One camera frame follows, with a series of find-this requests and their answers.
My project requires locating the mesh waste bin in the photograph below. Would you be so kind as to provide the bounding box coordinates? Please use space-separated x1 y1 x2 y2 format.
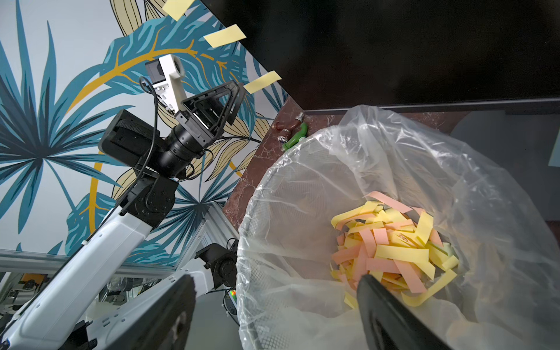
238 128 387 349

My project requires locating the green toy car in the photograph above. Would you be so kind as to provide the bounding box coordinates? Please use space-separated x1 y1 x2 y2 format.
282 123 309 152

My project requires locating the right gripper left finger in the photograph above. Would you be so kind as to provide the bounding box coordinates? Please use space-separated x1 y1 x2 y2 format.
107 275 196 349

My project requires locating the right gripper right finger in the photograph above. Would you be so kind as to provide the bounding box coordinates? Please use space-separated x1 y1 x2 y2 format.
357 275 449 350

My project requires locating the yellow sticky note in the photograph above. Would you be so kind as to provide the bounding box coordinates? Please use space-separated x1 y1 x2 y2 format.
204 24 246 48
163 0 194 21
244 71 281 94

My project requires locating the clear plastic bin liner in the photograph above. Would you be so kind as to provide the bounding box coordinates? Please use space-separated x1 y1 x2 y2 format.
236 106 559 349

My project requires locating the round grey monitor stand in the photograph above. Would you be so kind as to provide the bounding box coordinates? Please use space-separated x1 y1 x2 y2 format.
451 111 559 221

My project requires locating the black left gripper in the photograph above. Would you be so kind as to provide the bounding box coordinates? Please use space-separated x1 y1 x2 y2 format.
166 80 246 164

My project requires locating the pile of discarded sticky notes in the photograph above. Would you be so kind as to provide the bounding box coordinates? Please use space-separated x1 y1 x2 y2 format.
331 191 459 309

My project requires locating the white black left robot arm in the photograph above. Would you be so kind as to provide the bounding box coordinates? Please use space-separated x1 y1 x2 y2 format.
1 81 246 349

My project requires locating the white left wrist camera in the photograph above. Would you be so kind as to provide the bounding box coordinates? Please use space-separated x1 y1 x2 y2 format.
145 54 187 115

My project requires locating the black computer monitor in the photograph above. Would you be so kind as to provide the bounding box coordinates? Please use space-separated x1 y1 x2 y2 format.
206 1 559 112

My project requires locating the blue sticky note right edge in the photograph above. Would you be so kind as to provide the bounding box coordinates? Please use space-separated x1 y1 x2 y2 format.
548 132 560 168

